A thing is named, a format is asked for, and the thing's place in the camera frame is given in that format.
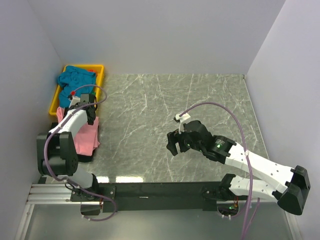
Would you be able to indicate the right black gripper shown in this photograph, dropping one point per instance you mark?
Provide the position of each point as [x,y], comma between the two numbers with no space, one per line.
[173,137]

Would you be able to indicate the pink t shirt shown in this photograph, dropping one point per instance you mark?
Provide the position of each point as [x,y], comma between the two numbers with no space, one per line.
[85,136]

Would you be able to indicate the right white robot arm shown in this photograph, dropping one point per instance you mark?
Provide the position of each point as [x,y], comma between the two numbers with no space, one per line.
[289,187]

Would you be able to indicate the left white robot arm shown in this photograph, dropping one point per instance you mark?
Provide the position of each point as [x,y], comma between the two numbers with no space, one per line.
[56,151]

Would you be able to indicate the teal t shirt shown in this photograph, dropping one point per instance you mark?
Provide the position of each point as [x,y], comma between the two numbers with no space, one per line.
[71,79]

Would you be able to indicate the yellow plastic bin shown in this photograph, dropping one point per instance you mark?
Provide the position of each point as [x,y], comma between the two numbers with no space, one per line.
[55,103]

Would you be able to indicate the folded black t shirt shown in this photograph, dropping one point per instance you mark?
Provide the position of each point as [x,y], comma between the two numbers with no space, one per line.
[81,158]

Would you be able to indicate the black base beam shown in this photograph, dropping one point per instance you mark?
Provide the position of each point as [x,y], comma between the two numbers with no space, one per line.
[111,198]

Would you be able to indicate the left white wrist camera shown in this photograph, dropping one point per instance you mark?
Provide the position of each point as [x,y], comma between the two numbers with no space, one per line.
[73,99]

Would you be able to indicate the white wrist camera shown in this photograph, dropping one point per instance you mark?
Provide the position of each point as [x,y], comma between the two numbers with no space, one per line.
[73,99]
[184,119]

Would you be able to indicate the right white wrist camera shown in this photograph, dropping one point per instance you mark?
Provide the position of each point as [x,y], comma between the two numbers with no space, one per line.
[184,119]

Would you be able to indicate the aluminium rail frame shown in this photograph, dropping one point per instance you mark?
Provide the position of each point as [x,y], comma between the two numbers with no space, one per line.
[50,215]

